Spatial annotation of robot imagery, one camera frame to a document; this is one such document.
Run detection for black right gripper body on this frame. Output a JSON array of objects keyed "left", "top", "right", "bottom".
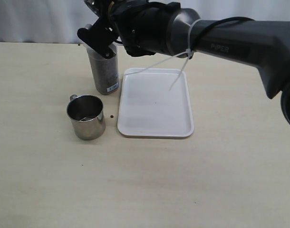
[{"left": 77, "top": 0, "right": 125, "bottom": 58}]

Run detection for steel mug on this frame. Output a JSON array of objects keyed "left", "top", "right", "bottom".
[
  {"left": 67, "top": 95, "right": 106, "bottom": 141},
  {"left": 84, "top": 0, "right": 104, "bottom": 17}
]

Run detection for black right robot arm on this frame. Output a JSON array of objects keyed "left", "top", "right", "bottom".
[{"left": 77, "top": 0, "right": 290, "bottom": 124}]

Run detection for translucent plastic tumbler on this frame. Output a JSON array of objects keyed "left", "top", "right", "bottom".
[{"left": 84, "top": 23, "right": 120, "bottom": 95}]

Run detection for white plastic tray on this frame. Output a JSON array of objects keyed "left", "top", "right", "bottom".
[{"left": 117, "top": 68, "right": 194, "bottom": 138}]

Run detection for white zip tie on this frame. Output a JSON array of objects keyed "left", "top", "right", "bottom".
[{"left": 122, "top": 19, "right": 203, "bottom": 91}]

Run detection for white curtain backdrop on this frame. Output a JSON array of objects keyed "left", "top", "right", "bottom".
[{"left": 0, "top": 0, "right": 290, "bottom": 43}]

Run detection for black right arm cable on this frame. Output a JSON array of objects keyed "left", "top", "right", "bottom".
[{"left": 192, "top": 16, "right": 255, "bottom": 52}]

